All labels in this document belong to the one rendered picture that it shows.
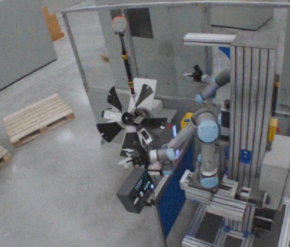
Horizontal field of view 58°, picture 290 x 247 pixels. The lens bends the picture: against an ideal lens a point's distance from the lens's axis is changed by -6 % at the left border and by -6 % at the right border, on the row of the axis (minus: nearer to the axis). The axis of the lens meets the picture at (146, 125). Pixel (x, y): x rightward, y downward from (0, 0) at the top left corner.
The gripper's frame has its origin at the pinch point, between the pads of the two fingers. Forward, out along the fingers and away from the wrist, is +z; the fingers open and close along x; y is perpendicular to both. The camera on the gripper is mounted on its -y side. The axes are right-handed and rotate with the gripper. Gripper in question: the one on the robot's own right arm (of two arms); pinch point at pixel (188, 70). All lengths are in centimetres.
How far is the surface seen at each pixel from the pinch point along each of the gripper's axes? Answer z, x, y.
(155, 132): -16, -62, 23
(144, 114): 12, -53, 23
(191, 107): 15, 5, 57
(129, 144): 0, -82, 33
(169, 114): 28, -18, 58
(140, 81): 39, -32, 7
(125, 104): 97, -35, 61
